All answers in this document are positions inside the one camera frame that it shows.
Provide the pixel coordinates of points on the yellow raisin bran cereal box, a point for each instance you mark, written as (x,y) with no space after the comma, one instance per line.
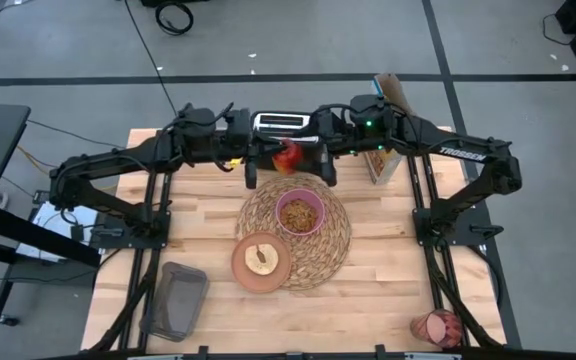
(390,90)

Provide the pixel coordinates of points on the black power adapter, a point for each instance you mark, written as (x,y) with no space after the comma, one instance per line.
(40,196)

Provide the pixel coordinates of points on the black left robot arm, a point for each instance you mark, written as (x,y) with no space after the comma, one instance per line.
(113,165)

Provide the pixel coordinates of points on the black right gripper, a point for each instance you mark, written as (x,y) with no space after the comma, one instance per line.
(335,132)

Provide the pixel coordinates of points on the toasted bagel half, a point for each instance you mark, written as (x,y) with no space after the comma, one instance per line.
(263,267)

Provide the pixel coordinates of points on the clear grey plastic container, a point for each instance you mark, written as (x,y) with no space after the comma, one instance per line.
(175,305)

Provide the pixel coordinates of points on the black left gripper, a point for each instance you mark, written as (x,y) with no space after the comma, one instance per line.
(238,135)

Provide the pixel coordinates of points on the red apple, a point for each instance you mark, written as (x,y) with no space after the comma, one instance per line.
(287,159)

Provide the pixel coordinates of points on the black aluminium table frame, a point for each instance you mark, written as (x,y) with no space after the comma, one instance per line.
(436,285)

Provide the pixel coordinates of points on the metal spoon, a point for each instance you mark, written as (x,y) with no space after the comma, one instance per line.
(187,106)

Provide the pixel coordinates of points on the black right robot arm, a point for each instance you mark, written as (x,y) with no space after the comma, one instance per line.
(468,150)

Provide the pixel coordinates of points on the white flat box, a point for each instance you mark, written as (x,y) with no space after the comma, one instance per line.
(58,225)

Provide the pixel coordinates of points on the round woven straw placemat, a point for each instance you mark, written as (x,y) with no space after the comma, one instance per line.
(318,260)

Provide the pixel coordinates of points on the pink bowl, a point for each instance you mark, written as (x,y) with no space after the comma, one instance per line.
(300,193)

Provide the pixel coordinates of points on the terracotta round plate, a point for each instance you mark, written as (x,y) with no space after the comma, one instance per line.
(268,285)

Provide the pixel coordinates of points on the brown cereal flakes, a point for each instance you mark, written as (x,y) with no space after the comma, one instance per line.
(298,216)

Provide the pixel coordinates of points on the black and silver toaster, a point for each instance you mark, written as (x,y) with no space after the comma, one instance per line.
(280,120)

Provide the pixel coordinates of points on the pink ribbed drinking glass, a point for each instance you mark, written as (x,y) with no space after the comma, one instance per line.
(438,327)

